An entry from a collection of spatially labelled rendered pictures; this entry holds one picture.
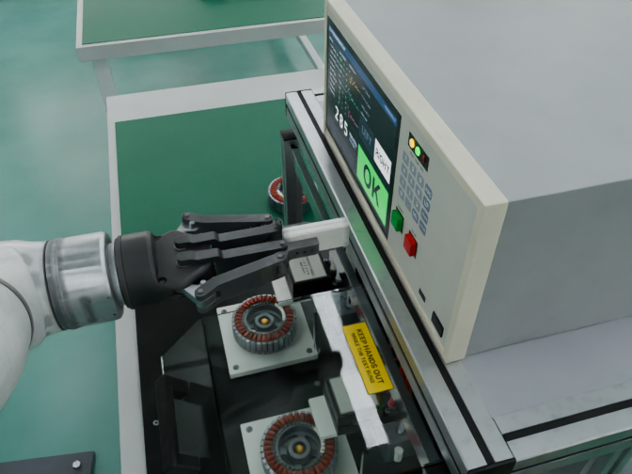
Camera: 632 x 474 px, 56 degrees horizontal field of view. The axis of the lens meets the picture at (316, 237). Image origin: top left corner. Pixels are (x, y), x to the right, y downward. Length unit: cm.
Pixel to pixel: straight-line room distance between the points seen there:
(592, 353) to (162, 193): 103
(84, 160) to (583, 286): 259
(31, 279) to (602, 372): 55
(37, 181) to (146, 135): 134
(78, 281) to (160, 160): 97
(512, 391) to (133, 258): 38
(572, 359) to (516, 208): 22
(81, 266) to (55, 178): 233
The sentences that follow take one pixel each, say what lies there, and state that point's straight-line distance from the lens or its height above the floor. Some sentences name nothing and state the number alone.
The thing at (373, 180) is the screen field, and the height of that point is 118.
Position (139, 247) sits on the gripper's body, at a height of 122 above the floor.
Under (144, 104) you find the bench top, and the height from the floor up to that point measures 75.
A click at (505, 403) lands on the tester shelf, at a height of 111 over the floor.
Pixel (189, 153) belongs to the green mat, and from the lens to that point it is 154.
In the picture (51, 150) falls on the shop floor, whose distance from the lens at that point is 310.
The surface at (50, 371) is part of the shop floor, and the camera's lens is 213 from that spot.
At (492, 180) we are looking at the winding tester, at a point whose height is 132.
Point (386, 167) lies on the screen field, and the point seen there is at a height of 122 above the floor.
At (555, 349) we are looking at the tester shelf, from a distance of 66.
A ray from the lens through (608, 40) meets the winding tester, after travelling 78.
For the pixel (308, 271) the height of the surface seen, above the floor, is 92.
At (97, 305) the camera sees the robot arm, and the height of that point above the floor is 119.
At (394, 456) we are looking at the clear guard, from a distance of 61.
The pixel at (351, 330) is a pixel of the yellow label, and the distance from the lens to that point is 69.
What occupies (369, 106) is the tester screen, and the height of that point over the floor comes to 126.
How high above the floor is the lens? 161
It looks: 43 degrees down
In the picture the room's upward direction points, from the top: straight up
